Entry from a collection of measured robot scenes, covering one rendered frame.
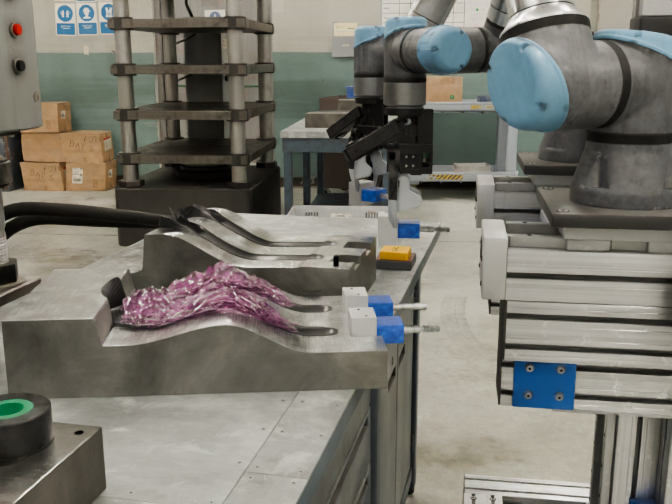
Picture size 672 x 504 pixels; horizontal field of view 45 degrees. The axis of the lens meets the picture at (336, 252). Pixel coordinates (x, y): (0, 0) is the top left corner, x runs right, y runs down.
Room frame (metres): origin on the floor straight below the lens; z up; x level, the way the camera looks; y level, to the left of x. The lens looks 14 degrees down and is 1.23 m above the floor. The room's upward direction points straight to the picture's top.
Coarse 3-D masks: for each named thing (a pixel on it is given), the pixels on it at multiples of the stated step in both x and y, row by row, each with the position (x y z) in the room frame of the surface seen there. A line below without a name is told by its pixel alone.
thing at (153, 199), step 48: (240, 0) 5.29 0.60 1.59; (192, 48) 6.56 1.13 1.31; (240, 48) 5.28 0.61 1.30; (192, 96) 6.57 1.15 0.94; (240, 96) 5.28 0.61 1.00; (192, 144) 5.99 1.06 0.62; (240, 144) 5.27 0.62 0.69; (144, 192) 5.28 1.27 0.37; (192, 192) 5.25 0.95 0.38; (240, 192) 5.22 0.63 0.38
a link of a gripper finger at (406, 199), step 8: (400, 176) 1.42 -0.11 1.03; (400, 184) 1.41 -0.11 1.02; (408, 184) 1.41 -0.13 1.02; (400, 192) 1.41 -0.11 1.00; (408, 192) 1.41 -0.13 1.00; (392, 200) 1.40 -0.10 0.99; (400, 200) 1.41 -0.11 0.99; (408, 200) 1.41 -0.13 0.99; (416, 200) 1.41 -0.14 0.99; (392, 208) 1.40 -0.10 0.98; (400, 208) 1.41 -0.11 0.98; (408, 208) 1.41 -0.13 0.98; (392, 216) 1.41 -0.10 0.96; (392, 224) 1.41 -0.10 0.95
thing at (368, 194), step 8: (352, 184) 1.84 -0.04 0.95; (360, 184) 1.82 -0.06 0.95; (368, 184) 1.85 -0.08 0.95; (352, 192) 1.84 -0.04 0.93; (360, 192) 1.82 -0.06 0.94; (368, 192) 1.81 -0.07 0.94; (376, 192) 1.80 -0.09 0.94; (384, 192) 1.83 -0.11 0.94; (352, 200) 1.84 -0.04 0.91; (360, 200) 1.82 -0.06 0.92; (368, 200) 1.81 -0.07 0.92; (376, 200) 1.80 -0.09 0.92; (384, 200) 1.83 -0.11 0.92
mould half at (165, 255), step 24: (240, 216) 1.62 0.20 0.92; (144, 240) 1.40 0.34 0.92; (168, 240) 1.39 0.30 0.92; (192, 240) 1.39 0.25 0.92; (240, 240) 1.50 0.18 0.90; (288, 240) 1.56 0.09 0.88; (312, 240) 1.55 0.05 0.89; (336, 240) 1.53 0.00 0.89; (360, 240) 1.53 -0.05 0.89; (96, 264) 1.46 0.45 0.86; (120, 264) 1.46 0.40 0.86; (144, 264) 1.40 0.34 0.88; (168, 264) 1.39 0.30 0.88; (192, 264) 1.38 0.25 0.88; (240, 264) 1.37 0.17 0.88; (264, 264) 1.37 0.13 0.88; (288, 264) 1.36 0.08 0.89; (312, 264) 1.34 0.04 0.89; (360, 264) 1.41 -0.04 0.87; (144, 288) 1.40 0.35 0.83; (288, 288) 1.34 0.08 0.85; (312, 288) 1.33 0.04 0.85; (336, 288) 1.32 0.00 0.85
